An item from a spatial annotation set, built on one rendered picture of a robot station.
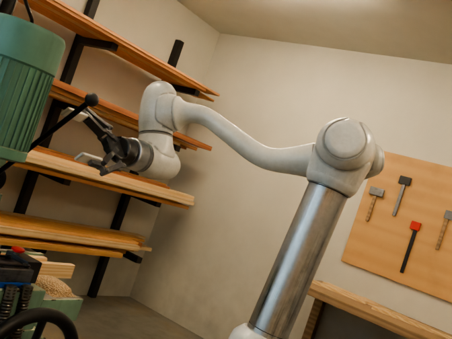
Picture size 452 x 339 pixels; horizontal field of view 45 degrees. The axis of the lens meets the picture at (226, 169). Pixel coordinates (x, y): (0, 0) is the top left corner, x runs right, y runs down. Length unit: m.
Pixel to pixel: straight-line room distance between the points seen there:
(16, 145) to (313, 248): 0.72
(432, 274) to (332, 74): 1.80
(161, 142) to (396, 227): 2.87
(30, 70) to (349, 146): 0.73
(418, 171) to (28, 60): 3.36
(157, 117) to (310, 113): 3.18
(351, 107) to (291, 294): 3.38
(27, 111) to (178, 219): 3.94
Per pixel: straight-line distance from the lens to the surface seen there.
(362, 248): 4.28
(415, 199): 4.22
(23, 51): 1.31
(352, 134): 1.26
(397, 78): 4.53
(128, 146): 1.49
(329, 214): 1.30
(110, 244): 4.33
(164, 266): 5.22
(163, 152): 1.59
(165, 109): 1.60
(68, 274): 1.68
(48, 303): 1.44
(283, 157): 1.50
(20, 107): 1.32
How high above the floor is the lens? 1.30
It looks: 2 degrees up
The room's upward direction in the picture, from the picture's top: 19 degrees clockwise
